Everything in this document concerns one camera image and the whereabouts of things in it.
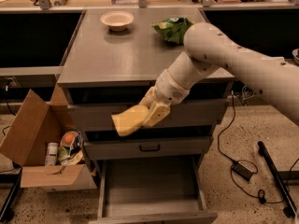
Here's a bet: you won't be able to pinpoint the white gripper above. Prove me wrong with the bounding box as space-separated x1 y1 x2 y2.
139 69 190 127

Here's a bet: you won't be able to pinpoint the yellow sponge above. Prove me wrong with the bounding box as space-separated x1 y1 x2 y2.
111 105 149 136

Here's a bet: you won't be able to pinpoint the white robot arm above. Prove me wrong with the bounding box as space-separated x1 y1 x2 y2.
141 22 299 127

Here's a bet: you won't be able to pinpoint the grey middle drawer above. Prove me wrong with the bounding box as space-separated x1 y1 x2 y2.
84 136 212 161

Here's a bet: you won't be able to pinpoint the grey drawer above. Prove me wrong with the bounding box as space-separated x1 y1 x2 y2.
89 156 218 224
84 136 212 161
68 99 228 131

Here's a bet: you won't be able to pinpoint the grey drawer cabinet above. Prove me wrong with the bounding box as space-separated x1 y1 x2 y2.
58 7 235 170

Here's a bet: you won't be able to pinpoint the grey top drawer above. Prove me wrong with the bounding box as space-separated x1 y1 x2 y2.
68 99 228 131

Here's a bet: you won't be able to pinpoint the grey bottom drawer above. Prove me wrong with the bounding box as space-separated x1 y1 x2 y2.
89 156 218 224

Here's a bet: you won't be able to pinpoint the green chip bag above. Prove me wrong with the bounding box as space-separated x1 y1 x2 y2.
151 17 193 45

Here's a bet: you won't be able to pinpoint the white bowl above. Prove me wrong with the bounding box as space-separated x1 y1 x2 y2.
100 11 134 32

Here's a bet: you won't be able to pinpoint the snack packages in box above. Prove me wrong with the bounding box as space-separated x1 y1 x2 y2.
57 131 84 165

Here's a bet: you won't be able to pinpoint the black power adapter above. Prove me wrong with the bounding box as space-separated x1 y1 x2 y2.
232 162 253 181

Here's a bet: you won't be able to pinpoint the white can in box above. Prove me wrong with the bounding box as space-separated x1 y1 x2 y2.
45 142 59 166

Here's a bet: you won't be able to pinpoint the brown cardboard box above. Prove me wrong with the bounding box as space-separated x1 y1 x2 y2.
0 87 96 192

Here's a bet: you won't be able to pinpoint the black metal floor bar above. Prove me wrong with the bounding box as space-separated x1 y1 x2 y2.
258 141 297 217

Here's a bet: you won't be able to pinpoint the black left floor bar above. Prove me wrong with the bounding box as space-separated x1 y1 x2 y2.
0 168 21 224

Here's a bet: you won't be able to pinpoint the black power cable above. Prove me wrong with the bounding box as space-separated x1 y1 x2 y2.
216 91 286 204

